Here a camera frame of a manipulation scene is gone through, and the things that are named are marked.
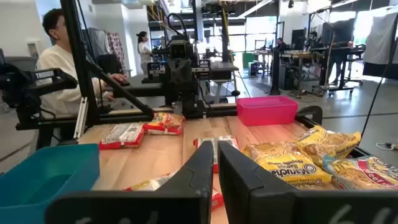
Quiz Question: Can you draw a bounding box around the red Maruchan ramen pack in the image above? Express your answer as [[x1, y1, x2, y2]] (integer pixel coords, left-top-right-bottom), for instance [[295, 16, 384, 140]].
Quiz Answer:
[[124, 169, 224, 211], [143, 112, 186, 136], [98, 122, 146, 151], [192, 135, 240, 174]]

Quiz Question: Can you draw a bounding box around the silver aluminium bar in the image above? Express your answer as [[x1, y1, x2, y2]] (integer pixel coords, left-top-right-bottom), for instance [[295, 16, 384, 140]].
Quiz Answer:
[[73, 96, 90, 140]]

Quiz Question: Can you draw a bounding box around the black workstation table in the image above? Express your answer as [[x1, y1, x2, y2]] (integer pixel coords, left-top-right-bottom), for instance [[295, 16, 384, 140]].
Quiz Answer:
[[310, 45, 367, 93]]

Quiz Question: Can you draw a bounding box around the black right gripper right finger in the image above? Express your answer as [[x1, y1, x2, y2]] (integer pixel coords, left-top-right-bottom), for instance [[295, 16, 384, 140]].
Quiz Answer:
[[217, 141, 398, 224]]

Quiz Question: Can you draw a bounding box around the white fabric screen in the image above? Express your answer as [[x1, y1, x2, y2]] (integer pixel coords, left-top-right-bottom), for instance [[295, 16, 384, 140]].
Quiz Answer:
[[363, 12, 398, 66]]

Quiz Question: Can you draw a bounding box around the teal plastic bin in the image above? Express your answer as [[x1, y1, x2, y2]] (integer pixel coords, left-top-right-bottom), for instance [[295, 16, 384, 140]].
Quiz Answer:
[[0, 143, 100, 224]]

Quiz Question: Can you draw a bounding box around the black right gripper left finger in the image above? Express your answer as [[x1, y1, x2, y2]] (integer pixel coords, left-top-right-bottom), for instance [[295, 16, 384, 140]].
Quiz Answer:
[[45, 141, 215, 224]]

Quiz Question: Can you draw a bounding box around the yellow Maruchan ramen pack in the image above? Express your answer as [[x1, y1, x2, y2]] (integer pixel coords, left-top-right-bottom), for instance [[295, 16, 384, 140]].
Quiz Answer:
[[241, 141, 333, 189], [295, 125, 362, 167]]

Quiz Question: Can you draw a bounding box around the black floor post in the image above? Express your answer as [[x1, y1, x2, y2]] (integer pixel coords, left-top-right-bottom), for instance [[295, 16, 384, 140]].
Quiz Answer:
[[269, 49, 282, 96]]

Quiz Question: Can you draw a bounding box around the pink plastic bin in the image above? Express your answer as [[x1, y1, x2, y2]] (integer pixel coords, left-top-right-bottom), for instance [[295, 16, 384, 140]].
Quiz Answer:
[[236, 95, 299, 127]]

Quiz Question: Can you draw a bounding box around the person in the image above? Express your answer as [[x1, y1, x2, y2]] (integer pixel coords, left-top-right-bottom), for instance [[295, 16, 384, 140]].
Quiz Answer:
[[306, 30, 321, 50], [275, 37, 290, 53], [35, 8, 128, 121], [322, 18, 357, 85], [136, 30, 154, 75]]

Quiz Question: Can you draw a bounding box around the green bin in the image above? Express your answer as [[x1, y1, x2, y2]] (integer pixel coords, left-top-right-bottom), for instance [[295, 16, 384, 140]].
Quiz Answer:
[[242, 52, 255, 69]]

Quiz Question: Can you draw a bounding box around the hanging grey garment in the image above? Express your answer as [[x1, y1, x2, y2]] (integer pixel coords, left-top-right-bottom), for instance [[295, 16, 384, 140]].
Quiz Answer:
[[83, 27, 109, 60]]

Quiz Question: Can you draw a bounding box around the blue-edged Maruchan ramen pack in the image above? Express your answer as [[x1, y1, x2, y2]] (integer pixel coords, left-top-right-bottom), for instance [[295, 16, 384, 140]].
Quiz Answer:
[[322, 154, 398, 191]]

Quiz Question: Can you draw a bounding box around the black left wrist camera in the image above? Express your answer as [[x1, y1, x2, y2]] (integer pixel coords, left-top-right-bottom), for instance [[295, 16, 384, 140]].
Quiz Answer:
[[169, 39, 195, 60]]

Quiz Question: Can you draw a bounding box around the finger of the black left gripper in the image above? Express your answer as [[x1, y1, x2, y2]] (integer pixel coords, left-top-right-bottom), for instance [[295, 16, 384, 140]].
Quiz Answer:
[[169, 60, 185, 94], [183, 60, 200, 94]]

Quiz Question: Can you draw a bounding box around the dark grey desk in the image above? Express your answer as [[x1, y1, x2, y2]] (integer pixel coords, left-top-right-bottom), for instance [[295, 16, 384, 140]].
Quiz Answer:
[[105, 61, 241, 103]]

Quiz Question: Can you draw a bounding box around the hanging patterned garment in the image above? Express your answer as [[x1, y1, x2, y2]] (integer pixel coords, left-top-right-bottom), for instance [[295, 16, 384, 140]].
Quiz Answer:
[[106, 30, 126, 72]]

